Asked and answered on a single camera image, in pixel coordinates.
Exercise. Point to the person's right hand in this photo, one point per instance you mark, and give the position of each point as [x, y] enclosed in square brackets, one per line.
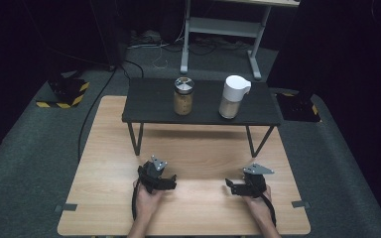
[257, 206]

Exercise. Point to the yellow-black striped stand base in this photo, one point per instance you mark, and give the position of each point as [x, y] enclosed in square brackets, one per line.
[66, 94]

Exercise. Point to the black shelf riser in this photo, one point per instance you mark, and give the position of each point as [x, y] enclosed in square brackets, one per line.
[200, 109]

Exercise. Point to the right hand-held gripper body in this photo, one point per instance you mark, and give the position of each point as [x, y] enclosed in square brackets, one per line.
[256, 183]

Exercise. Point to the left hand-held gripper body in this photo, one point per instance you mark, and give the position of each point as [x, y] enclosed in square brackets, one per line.
[152, 175]

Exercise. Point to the glass jar with silver lid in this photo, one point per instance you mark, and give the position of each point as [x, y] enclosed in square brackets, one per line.
[183, 97]

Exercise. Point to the person's left hand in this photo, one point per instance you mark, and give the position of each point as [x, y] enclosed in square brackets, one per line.
[147, 205]

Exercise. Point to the grey metal desk frame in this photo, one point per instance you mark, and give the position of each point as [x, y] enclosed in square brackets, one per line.
[223, 28]

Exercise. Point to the black stand base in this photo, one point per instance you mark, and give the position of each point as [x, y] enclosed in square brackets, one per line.
[298, 107]

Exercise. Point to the grey tape piece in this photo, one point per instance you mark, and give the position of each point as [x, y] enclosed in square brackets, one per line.
[66, 207]
[301, 204]

